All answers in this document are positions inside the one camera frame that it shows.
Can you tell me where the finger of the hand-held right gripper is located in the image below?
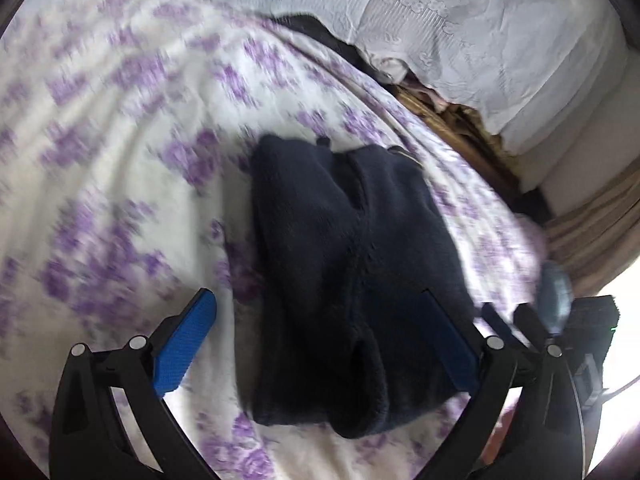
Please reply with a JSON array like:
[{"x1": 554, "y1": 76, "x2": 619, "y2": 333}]
[
  {"x1": 479, "y1": 301, "x2": 517, "y2": 347},
  {"x1": 514, "y1": 303, "x2": 553, "y2": 348}
]

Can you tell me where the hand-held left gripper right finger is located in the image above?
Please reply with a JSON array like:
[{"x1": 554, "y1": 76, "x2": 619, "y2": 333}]
[{"x1": 419, "y1": 289, "x2": 586, "y2": 480}]

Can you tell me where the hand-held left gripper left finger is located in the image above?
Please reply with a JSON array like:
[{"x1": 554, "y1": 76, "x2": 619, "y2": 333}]
[{"x1": 49, "y1": 287, "x2": 218, "y2": 480}]

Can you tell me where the navy knit cardigan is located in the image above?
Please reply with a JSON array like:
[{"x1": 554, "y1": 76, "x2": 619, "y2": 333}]
[{"x1": 247, "y1": 132, "x2": 483, "y2": 440}]

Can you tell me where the blue grey round object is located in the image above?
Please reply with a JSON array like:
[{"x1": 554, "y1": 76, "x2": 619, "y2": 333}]
[{"x1": 539, "y1": 259, "x2": 574, "y2": 336}]

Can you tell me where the beige curtain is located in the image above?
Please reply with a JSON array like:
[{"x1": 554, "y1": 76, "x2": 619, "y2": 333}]
[{"x1": 542, "y1": 157, "x2": 640, "y2": 297}]

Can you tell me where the brown woven mat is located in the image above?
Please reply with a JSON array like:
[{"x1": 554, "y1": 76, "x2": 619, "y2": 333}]
[{"x1": 392, "y1": 82, "x2": 523, "y2": 193}]

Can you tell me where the purple floral bedsheet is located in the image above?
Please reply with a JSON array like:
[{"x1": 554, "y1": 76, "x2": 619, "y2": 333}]
[{"x1": 0, "y1": 0, "x2": 551, "y2": 480}]

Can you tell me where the pink cloth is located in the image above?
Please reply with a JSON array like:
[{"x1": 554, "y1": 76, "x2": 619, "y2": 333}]
[{"x1": 400, "y1": 77, "x2": 453, "y2": 113}]

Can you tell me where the white lace cover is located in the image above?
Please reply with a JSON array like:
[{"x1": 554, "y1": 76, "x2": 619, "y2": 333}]
[{"x1": 75, "y1": 0, "x2": 628, "y2": 148}]

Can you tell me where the dark cloth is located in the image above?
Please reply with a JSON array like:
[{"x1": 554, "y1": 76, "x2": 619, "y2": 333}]
[{"x1": 272, "y1": 12, "x2": 396, "y2": 83}]

